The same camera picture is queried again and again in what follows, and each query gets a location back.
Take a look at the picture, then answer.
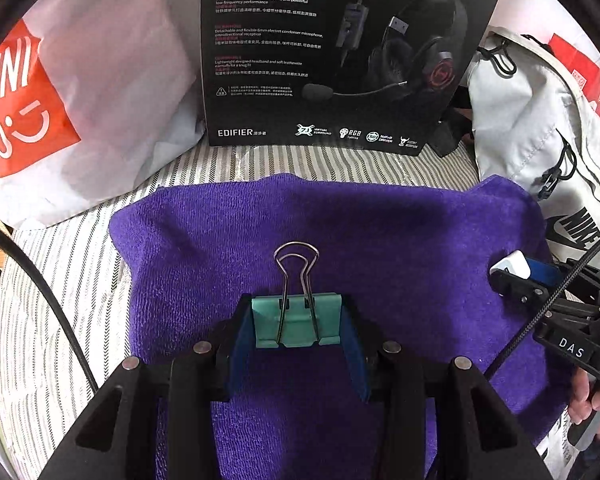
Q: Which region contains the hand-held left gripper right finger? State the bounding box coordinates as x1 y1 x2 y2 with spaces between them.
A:
340 295 561 480

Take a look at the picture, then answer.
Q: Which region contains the white shopping bag red label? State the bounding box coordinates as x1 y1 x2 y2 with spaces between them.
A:
0 0 206 228

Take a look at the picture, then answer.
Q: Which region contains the black headphone box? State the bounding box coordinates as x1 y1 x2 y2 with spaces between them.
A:
200 0 508 157

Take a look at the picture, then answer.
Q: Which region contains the red and white bag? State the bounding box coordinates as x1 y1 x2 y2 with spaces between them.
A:
545 32 600 126

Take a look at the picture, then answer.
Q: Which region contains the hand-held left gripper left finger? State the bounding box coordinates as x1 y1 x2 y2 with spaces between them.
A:
40 295 261 480

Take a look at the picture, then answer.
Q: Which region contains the white backpack black logo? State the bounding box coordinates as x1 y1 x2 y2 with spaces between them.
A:
467 27 600 261

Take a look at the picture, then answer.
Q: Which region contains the green binder clip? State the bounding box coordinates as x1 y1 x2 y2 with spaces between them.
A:
250 241 343 350

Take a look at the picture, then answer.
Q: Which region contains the white rounded charger cube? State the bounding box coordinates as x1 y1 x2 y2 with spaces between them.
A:
490 252 531 278

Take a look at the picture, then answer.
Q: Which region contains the braided black cable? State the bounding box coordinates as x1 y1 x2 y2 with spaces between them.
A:
482 229 600 380

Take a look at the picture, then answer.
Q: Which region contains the purple towel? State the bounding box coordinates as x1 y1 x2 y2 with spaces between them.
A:
108 172 576 480

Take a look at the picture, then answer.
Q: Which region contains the person's right hand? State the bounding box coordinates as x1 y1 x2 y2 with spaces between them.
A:
567 370 600 431

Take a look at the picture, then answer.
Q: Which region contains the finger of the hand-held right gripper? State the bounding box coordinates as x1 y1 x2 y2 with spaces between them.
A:
490 266 600 319
524 257 600 294

